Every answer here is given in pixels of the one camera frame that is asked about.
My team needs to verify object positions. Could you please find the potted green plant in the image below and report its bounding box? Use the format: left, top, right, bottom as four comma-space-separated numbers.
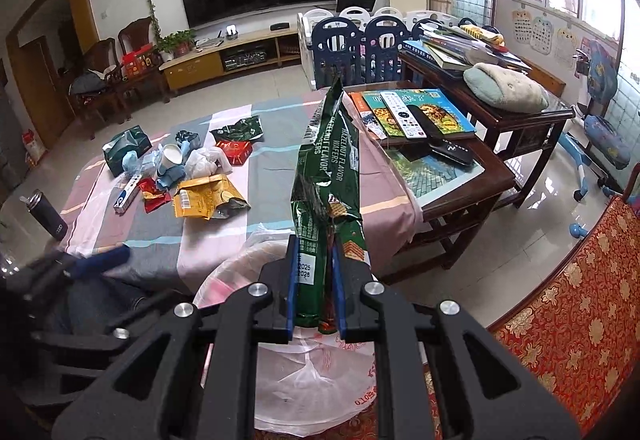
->
157, 29, 195, 59

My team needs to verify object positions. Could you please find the white blue toothpaste box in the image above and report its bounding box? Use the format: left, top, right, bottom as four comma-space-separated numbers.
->
113, 174, 142, 215

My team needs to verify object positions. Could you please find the white paper cup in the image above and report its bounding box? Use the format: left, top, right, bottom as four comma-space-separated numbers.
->
157, 143, 182, 176

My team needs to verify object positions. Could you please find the colourful picture book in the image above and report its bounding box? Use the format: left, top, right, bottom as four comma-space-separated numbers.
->
360, 88, 475, 137

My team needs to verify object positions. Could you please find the blue baby playpen fence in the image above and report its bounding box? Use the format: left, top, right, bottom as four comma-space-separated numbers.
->
297, 6, 506, 86

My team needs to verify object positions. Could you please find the person's leg in jeans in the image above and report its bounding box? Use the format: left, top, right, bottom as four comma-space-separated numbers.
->
44, 269, 196, 336

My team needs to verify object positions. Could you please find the light blue cloth strip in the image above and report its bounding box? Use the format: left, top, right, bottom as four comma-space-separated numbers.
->
155, 165, 186, 191

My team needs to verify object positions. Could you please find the dark green foil wrapper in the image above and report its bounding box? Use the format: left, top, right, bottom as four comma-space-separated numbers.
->
210, 115, 264, 142

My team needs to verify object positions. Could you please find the black travel mug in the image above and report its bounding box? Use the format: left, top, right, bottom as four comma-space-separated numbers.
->
20, 189, 68, 242

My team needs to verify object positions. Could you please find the green wafer snack bag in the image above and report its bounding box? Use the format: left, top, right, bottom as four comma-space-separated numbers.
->
291, 80, 370, 335

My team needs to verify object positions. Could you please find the white crumpled plastic bag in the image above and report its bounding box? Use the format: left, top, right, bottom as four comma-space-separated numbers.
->
184, 147, 232, 179

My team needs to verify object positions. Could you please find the white remote control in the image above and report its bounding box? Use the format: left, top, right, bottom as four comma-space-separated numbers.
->
381, 90, 426, 139

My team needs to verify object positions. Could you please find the red cigarette box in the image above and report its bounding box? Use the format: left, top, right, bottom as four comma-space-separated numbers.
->
216, 140, 253, 166

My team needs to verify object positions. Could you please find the wooden tv cabinet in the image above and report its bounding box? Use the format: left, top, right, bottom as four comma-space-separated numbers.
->
160, 28, 300, 93

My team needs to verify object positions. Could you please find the white trash basket with liner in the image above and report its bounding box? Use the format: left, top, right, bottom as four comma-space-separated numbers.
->
194, 223, 376, 438

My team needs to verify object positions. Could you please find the stack of books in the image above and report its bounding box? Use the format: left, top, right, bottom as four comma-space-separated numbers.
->
402, 19, 530, 73

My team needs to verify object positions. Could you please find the dark wooden side table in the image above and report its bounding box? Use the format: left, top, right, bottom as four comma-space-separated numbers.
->
346, 52, 573, 284

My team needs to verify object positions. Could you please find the wooden chair with red box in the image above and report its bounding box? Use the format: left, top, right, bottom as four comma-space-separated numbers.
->
117, 17, 170, 104

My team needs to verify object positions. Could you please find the wooden chair with bag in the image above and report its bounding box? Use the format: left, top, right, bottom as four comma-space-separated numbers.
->
68, 37, 131, 140

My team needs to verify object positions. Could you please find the yellow snack bag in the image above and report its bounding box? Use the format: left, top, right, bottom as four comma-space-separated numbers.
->
172, 174, 250, 220

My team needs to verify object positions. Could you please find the light blue crumpled tissue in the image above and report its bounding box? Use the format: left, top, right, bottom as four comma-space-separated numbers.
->
122, 150, 141, 178

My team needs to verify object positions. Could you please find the small dark green wrapper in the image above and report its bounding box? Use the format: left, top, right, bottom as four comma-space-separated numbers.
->
175, 129, 201, 150

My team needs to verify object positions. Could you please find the red snack wrapper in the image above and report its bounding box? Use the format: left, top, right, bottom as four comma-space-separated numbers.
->
138, 177, 171, 214

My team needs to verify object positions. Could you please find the grey green cushion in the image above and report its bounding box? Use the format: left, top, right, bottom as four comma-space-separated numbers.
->
463, 63, 549, 114

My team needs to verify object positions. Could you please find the black remote control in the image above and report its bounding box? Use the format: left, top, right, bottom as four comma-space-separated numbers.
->
408, 104, 474, 167

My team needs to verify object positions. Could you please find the green tissue box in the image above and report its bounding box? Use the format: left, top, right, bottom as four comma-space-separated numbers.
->
102, 125, 152, 177

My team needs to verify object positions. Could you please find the clear plastic bag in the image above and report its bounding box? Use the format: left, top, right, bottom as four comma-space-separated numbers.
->
134, 145, 164, 178

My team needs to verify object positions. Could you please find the blue child chair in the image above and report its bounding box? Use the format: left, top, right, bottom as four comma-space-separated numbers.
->
556, 38, 634, 239

